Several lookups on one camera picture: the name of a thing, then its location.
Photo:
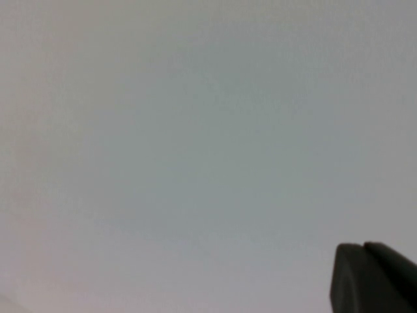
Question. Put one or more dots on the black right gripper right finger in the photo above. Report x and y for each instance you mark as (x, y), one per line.
(397, 267)

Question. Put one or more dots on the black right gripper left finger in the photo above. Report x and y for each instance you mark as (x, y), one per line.
(348, 287)

